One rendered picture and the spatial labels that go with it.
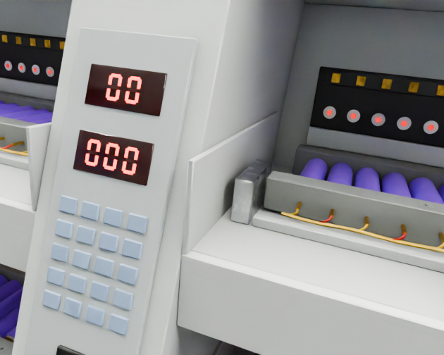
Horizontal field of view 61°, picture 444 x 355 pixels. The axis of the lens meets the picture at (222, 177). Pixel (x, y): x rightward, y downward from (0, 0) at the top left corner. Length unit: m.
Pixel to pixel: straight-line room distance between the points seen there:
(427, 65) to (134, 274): 0.31
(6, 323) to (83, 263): 0.22
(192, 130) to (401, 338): 0.13
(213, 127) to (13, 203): 0.13
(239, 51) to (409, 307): 0.16
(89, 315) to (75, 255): 0.03
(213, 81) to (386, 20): 0.24
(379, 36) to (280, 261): 0.26
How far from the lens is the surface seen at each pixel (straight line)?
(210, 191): 0.21
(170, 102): 0.20
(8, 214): 0.26
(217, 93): 0.20
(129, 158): 0.20
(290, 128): 0.38
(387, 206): 0.25
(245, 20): 0.23
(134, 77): 0.21
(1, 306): 0.45
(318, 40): 0.40
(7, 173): 0.31
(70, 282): 0.23
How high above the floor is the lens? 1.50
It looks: 3 degrees down
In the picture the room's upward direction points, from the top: 11 degrees clockwise
